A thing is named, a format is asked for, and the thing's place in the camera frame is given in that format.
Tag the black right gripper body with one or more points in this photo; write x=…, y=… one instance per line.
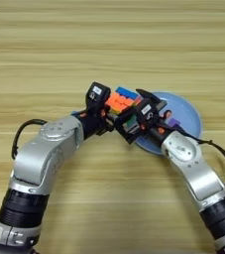
x=157, y=129

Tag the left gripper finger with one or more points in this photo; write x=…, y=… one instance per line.
x=111, y=120

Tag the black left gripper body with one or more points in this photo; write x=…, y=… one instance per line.
x=90, y=124

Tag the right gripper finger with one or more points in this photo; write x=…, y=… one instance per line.
x=148, y=96
x=119, y=124

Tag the colourful puzzle cube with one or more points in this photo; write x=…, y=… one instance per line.
x=119, y=101

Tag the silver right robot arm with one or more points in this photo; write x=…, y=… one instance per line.
x=196, y=168

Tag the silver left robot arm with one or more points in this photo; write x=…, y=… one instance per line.
x=41, y=155

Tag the left gripper small black box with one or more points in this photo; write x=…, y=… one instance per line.
x=97, y=94

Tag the light blue round plate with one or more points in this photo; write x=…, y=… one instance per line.
x=186, y=112

